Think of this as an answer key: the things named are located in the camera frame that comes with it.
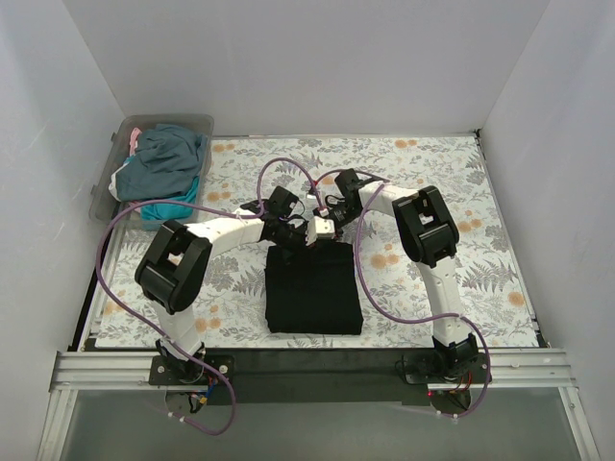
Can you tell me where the black t-shirt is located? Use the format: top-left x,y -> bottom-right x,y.
264,241 -> 363,336

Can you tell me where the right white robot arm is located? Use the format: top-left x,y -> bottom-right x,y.
328,169 -> 479,382

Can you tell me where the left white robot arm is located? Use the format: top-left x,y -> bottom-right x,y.
135,186 -> 307,384

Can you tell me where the floral table mat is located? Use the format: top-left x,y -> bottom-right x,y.
94,135 -> 539,350

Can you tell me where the turquoise shirt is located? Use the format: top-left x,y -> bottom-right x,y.
138,178 -> 200,221

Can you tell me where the teal blue shirt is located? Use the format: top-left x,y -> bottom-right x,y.
108,124 -> 209,202

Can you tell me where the pink white garment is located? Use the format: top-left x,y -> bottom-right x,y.
129,128 -> 141,157

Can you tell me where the clear plastic bin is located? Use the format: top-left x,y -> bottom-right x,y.
89,113 -> 214,223

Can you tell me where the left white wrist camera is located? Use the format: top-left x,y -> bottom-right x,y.
306,209 -> 336,246

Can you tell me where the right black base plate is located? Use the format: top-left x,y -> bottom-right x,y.
394,350 -> 486,385

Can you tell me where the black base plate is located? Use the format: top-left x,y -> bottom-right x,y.
394,350 -> 486,385
148,354 -> 235,386

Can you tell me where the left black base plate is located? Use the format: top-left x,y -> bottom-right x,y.
148,354 -> 235,386

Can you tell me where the aluminium frame rail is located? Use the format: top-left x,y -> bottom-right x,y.
37,348 -> 600,460

